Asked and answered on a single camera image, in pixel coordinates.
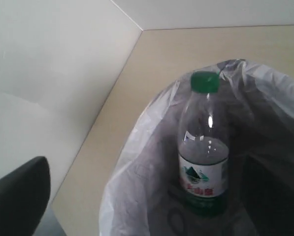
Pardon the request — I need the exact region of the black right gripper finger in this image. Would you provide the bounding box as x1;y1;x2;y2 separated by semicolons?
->
0;156;51;236

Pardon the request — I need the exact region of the clear water bottle green cap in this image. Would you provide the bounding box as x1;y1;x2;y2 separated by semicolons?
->
177;71;229;217

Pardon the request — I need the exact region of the white plastic bin liner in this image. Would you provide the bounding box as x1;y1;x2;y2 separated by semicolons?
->
99;59;294;236

